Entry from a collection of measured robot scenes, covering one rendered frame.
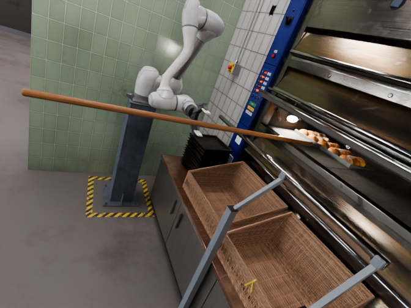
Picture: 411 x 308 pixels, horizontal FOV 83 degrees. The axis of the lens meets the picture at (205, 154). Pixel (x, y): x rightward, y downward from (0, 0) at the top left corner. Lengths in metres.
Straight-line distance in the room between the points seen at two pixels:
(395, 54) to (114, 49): 1.92
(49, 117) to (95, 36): 0.81
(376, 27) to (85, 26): 1.94
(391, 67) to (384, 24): 0.24
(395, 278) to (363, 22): 1.25
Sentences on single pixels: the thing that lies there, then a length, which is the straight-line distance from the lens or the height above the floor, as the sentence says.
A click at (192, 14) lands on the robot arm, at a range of 1.66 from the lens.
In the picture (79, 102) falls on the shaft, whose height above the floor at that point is 1.19.
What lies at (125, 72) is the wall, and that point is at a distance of 2.34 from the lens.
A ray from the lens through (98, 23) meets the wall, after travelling 2.27.
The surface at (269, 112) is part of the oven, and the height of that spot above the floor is 1.28.
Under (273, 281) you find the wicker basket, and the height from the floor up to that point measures 0.59.
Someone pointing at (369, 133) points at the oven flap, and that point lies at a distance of 1.37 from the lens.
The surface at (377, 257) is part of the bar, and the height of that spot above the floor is 1.17.
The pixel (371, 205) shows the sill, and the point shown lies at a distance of 1.39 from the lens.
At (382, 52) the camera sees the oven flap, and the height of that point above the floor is 1.83.
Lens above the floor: 1.57
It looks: 24 degrees down
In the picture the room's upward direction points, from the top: 21 degrees clockwise
